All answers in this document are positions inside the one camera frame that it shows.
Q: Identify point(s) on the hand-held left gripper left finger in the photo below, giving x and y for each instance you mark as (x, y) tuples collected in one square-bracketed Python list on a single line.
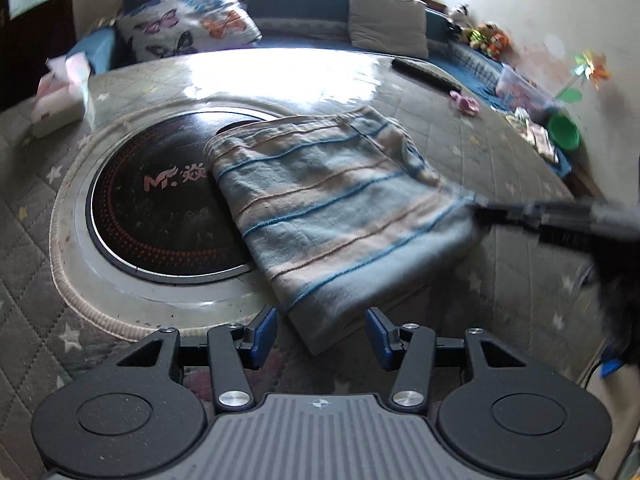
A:
[(262, 340)]

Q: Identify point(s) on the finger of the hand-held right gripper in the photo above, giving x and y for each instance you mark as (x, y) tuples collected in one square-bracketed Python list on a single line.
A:
[(505, 214)]

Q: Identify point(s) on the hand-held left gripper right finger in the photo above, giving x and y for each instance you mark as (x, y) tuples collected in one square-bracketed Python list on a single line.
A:
[(380, 340)]

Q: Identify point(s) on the blue striped garment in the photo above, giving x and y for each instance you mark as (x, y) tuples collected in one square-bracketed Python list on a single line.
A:
[(340, 200)]

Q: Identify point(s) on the printed packet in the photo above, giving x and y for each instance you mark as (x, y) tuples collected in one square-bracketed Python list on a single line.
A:
[(536, 137)]

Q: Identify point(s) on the green plastic bowl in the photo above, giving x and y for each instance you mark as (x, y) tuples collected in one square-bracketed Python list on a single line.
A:
[(564, 132)]

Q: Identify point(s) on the small pink toy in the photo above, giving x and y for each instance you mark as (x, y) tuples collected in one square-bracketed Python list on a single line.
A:
[(465, 102)]

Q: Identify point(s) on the clear plastic container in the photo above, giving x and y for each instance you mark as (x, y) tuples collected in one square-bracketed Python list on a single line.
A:
[(520, 87)]

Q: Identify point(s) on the blue plastic object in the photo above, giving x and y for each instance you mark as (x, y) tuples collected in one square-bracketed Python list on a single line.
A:
[(611, 366)]

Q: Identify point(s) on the colourful pinwheel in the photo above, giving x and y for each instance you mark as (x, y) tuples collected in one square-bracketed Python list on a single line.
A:
[(590, 67)]

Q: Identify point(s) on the black remote control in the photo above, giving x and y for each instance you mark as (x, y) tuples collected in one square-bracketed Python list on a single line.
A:
[(422, 72)]

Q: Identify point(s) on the round black induction cooktop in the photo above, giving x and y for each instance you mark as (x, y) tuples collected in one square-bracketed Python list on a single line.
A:
[(150, 220)]

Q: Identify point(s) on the orange plush toy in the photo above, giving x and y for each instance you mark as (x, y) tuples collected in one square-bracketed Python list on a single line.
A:
[(495, 40)]

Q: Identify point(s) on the yellow green plush toy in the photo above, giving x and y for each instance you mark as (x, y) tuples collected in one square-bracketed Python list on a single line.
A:
[(475, 35)]

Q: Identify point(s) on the black and white plush toy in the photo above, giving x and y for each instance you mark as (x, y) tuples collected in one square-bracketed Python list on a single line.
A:
[(457, 16)]

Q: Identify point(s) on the plain beige pillow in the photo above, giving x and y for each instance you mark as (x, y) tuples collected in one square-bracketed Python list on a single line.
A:
[(387, 22)]

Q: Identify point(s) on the blue sofa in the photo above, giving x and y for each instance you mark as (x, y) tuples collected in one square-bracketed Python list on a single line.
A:
[(300, 5)]

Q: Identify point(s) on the pink white tissue box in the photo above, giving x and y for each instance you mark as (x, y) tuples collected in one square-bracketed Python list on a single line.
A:
[(57, 100)]

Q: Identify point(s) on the butterfly print pillow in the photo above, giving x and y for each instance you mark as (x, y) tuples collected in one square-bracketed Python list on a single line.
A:
[(190, 20)]

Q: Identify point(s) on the dark wooden glass door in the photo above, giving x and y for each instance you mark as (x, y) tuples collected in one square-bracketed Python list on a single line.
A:
[(30, 35)]

